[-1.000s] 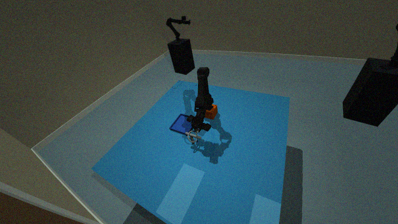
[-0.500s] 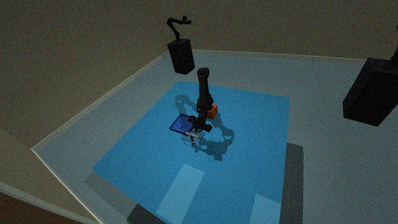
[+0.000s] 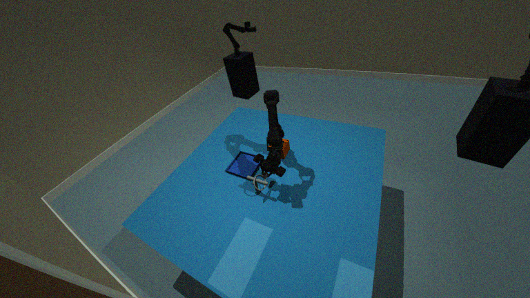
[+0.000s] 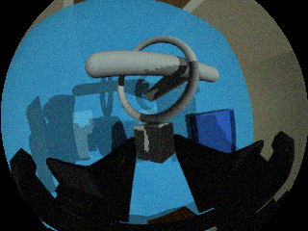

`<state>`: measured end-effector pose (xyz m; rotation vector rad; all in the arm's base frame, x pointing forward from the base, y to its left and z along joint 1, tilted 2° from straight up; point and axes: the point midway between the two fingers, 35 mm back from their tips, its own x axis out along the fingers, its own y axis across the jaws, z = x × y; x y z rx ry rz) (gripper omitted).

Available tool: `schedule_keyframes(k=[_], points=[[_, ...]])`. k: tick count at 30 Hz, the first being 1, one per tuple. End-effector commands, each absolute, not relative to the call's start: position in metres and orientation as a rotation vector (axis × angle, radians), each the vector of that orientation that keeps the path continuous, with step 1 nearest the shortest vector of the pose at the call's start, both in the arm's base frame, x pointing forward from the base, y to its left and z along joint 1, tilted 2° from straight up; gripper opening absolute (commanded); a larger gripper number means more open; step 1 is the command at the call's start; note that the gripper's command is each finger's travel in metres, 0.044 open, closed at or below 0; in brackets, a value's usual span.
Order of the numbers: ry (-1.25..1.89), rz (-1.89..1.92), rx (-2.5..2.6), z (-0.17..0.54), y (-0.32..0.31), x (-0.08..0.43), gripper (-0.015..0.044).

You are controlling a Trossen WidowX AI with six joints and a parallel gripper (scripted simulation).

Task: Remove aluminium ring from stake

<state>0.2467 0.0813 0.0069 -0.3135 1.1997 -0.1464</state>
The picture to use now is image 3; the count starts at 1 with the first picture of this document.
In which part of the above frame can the blue tray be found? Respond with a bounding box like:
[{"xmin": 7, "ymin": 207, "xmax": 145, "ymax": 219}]
[{"xmin": 225, "ymin": 151, "xmax": 260, "ymax": 179}]

